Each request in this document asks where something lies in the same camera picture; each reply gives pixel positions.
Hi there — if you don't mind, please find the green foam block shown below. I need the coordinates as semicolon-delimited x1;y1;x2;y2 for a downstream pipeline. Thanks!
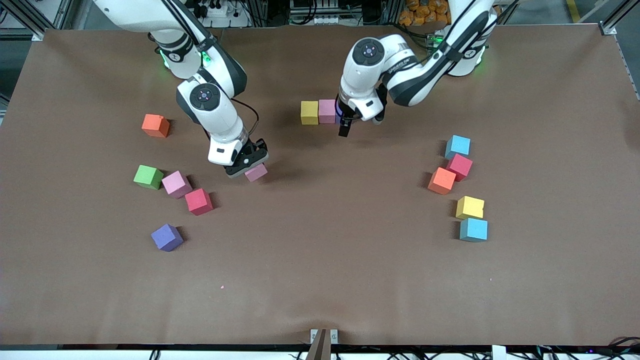
133;164;164;190

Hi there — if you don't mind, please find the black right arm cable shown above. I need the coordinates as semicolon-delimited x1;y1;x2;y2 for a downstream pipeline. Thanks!
229;96;262;147

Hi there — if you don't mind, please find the pile of orange objects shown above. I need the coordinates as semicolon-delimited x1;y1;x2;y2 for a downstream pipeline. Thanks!
398;0;453;27

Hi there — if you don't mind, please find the red foam block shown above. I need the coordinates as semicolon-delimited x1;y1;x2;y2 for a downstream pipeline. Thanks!
184;188;214;216
446;153;474;182

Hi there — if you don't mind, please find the aluminium table edge rail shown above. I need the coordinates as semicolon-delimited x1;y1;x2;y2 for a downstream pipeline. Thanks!
614;34;640;101

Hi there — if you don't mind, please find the light pink foam block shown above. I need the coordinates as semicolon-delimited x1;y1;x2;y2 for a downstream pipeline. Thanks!
244;163;269;183

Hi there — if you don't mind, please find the blue foam block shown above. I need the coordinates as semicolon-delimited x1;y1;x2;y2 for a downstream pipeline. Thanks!
459;218;489;243
444;134;472;160

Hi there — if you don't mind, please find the small metal bracket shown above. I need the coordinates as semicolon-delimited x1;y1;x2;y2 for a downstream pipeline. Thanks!
309;328;339;346

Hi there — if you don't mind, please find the yellow foam block chipped corner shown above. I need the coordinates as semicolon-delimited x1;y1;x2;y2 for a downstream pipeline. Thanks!
455;195;485;220

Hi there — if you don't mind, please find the black cable bundle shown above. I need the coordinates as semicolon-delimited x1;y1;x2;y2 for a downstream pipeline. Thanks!
592;336;640;357

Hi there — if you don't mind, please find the aluminium frame profile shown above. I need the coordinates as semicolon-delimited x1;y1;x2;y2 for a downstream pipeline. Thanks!
0;0;76;42
597;0;640;36

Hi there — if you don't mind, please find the table cover sheet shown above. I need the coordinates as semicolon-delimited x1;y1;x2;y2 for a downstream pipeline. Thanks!
0;25;640;347

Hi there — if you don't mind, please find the white table edge strip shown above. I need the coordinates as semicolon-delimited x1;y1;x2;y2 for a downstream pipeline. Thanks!
0;348;640;360

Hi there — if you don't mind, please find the orange foam block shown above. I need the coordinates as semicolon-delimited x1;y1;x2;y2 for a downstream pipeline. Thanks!
427;167;457;196
141;114;171;138

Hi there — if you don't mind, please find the grey metal rack device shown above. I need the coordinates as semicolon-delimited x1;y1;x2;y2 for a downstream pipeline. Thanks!
289;0;342;26

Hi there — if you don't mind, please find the yellow foam block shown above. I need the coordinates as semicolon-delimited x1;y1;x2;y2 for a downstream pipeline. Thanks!
300;100;320;126

